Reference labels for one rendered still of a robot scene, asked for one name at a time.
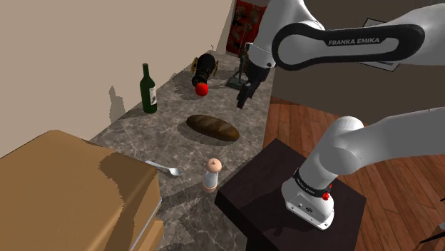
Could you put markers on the green wine bottle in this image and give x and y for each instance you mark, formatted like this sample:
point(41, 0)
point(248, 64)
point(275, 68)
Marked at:
point(147, 94)

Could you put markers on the large tan box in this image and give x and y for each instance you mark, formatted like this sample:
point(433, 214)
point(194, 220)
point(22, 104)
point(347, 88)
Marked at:
point(62, 194)

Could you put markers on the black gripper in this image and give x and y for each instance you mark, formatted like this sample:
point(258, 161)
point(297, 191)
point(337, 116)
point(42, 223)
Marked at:
point(256, 73)

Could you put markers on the brown bread loaf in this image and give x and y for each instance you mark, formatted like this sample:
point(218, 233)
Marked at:
point(212, 127)

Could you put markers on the silver spoon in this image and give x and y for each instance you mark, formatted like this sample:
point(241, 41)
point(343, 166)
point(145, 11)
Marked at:
point(172, 170)

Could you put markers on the white and wood pepper mill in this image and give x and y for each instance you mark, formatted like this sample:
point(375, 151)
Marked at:
point(210, 179)

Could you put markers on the dark robot stand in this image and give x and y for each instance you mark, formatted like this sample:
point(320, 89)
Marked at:
point(253, 194)

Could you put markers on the dark bronze figure statue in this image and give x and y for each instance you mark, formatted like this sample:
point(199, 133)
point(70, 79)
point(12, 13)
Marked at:
point(240, 80)

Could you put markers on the framed wall picture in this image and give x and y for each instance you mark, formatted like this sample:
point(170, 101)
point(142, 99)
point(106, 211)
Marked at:
point(380, 65)

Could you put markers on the red wall poster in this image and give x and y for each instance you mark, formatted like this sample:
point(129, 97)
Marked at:
point(243, 24)

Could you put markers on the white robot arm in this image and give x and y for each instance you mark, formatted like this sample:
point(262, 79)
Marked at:
point(347, 153)

